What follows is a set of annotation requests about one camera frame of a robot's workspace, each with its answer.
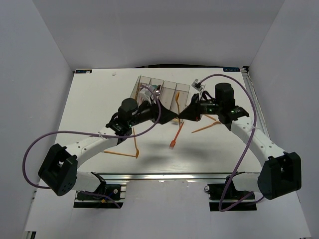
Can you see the red-orange plastic fork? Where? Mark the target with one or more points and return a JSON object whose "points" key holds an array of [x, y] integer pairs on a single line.
{"points": [[173, 142]]}

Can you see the aluminium rail right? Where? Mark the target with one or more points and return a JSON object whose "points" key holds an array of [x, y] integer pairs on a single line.
{"points": [[250, 88]]}

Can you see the blue label right corner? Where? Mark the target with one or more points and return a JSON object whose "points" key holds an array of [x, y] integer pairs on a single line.
{"points": [[231, 69]]}

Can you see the orange plastic spoon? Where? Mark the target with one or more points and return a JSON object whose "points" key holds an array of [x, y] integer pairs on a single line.
{"points": [[178, 108]]}

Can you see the black label left corner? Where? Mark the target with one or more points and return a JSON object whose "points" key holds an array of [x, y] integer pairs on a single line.
{"points": [[83, 71]]}

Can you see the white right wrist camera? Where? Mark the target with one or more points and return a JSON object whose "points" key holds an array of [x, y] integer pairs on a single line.
{"points": [[198, 86]]}

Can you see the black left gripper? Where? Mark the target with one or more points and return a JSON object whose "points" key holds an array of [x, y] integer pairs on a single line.
{"points": [[166, 115]]}

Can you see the orange plastic knife top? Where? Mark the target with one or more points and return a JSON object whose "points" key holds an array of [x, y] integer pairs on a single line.
{"points": [[137, 92]]}

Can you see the clear four-compartment organizer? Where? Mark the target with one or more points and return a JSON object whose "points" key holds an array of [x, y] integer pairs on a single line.
{"points": [[166, 92]]}

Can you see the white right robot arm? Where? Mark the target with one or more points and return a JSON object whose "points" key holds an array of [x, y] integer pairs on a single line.
{"points": [[281, 171]]}

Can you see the orange chopstick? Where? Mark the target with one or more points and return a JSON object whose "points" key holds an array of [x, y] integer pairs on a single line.
{"points": [[121, 154]]}

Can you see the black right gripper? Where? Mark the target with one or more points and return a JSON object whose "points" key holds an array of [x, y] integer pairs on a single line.
{"points": [[193, 112]]}

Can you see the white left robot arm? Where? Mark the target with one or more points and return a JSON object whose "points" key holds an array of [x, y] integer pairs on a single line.
{"points": [[60, 167]]}

